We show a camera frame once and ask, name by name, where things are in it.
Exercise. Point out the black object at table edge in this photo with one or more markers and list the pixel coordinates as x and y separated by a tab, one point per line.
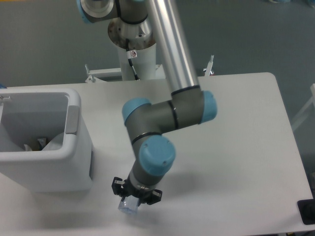
307	211

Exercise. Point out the white pedestal base frame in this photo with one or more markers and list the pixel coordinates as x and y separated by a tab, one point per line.
102	75

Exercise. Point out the white trash can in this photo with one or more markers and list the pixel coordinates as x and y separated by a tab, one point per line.
30	113

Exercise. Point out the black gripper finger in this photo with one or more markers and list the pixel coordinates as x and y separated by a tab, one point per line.
150	197
118	187

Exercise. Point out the clear plastic water bottle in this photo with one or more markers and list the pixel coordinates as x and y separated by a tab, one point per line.
128	205

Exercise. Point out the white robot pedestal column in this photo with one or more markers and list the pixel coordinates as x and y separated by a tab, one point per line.
144	64

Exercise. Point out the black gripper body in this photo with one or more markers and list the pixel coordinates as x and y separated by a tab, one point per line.
129	190

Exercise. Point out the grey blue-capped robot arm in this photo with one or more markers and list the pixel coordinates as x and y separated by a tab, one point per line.
136	25

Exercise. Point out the trash inside the can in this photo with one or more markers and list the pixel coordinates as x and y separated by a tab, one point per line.
36	145

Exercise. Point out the white frame at right edge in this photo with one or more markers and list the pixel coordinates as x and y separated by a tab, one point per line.
304	112

